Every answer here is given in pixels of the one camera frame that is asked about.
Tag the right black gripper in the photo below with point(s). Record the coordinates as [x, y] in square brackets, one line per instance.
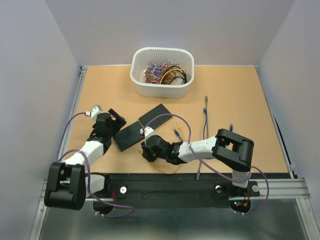
[146, 153]

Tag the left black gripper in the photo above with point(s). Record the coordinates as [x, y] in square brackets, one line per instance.
[116, 116]

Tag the black network switch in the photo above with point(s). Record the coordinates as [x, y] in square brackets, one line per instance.
[156, 111]
[128, 136]

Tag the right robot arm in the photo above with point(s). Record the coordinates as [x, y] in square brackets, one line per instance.
[232, 149]

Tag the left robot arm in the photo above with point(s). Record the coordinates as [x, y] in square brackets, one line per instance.
[69, 181]

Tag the white plastic tub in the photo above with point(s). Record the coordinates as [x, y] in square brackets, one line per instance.
[162, 72]

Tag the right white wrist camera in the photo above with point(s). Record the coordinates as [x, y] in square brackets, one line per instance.
[147, 132]

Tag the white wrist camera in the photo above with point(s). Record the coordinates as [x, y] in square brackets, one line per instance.
[94, 112]
[147, 132]

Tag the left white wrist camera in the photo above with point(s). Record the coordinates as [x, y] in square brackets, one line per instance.
[94, 112]

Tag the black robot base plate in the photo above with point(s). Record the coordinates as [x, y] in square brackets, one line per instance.
[176, 191]

